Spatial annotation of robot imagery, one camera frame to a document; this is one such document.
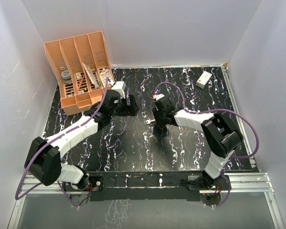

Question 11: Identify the silver key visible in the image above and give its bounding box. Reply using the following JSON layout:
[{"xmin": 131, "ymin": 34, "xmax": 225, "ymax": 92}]
[{"xmin": 146, "ymin": 119, "xmax": 155, "ymax": 125}]

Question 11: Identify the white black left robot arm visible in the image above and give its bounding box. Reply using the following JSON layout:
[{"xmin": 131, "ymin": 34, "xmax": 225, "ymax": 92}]
[{"xmin": 24, "ymin": 90, "xmax": 139, "ymax": 190}]

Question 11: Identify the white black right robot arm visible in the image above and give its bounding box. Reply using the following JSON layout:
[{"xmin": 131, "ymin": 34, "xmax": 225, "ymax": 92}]
[{"xmin": 152, "ymin": 97, "xmax": 244, "ymax": 189}]

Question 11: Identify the white label packet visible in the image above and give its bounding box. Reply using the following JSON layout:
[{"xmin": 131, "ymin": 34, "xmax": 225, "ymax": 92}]
[{"xmin": 100, "ymin": 68, "xmax": 115, "ymax": 87}]

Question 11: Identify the white paper card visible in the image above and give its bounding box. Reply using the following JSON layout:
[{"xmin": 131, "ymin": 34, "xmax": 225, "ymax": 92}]
[{"xmin": 82, "ymin": 63, "xmax": 99, "ymax": 89}]

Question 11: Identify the small white box in organizer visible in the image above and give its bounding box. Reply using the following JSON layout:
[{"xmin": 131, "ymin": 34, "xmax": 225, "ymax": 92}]
[{"xmin": 75, "ymin": 72, "xmax": 82, "ymax": 81}]

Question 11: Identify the white red small box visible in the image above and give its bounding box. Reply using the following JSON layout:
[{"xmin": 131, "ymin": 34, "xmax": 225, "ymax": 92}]
[{"xmin": 195, "ymin": 71, "xmax": 212, "ymax": 89}]

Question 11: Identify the orange plastic file organizer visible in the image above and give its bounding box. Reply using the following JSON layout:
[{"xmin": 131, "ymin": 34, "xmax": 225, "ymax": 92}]
[{"xmin": 44, "ymin": 31, "xmax": 111, "ymax": 115}]

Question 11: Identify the grey tape roll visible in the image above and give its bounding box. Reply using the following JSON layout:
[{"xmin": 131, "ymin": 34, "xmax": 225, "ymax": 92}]
[{"xmin": 61, "ymin": 67, "xmax": 72, "ymax": 85}]

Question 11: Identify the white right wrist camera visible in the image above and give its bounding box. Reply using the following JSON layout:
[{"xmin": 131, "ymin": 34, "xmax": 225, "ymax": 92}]
[{"xmin": 153, "ymin": 94, "xmax": 164, "ymax": 101}]

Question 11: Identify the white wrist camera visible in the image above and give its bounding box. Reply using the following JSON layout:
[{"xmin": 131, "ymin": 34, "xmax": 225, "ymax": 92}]
[
  {"xmin": 112, "ymin": 81, "xmax": 126, "ymax": 99},
  {"xmin": 153, "ymin": 94, "xmax": 164, "ymax": 101}
]

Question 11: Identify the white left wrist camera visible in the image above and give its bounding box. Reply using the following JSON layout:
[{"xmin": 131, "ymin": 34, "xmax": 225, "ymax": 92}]
[{"xmin": 112, "ymin": 81, "xmax": 126, "ymax": 99}]

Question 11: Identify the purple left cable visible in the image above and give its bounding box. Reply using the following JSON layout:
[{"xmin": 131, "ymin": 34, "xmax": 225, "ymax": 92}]
[{"xmin": 15, "ymin": 76, "xmax": 115, "ymax": 200}]

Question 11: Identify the purple cable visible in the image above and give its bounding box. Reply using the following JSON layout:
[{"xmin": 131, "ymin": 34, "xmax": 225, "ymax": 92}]
[
  {"xmin": 15, "ymin": 76, "xmax": 115, "ymax": 200},
  {"xmin": 154, "ymin": 82, "xmax": 260, "ymax": 158}
]

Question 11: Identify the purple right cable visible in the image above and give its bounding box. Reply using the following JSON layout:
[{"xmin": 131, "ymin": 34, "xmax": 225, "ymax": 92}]
[{"xmin": 154, "ymin": 82, "xmax": 260, "ymax": 158}]

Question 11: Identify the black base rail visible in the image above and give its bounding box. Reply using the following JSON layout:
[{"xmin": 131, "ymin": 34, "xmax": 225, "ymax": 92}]
[{"xmin": 61, "ymin": 170, "xmax": 232, "ymax": 203}]

